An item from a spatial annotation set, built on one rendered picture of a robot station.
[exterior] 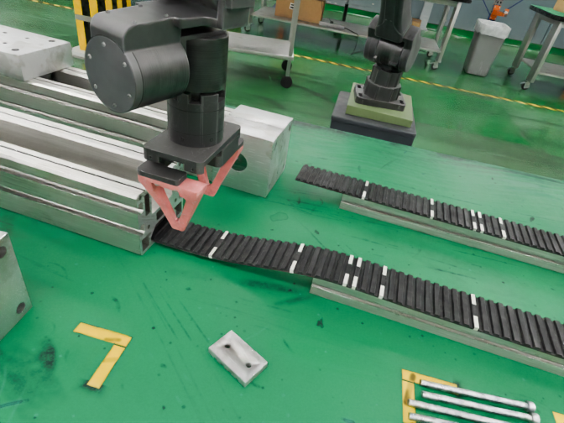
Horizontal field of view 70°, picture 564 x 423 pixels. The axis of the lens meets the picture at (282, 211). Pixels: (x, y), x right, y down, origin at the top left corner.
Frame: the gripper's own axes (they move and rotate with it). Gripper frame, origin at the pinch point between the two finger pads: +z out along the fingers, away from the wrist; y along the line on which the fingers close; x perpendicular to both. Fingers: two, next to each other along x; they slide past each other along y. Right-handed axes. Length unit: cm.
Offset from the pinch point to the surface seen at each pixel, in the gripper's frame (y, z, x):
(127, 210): 5.0, -0.6, -5.5
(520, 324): 0.3, 2.2, 38.1
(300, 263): 1.1, 2.7, 14.0
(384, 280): 0.3, 2.1, 23.5
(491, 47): -497, 53, 117
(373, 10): -763, 73, -43
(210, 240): 0.2, 4.5, 2.3
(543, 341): 1.8, 2.2, 40.0
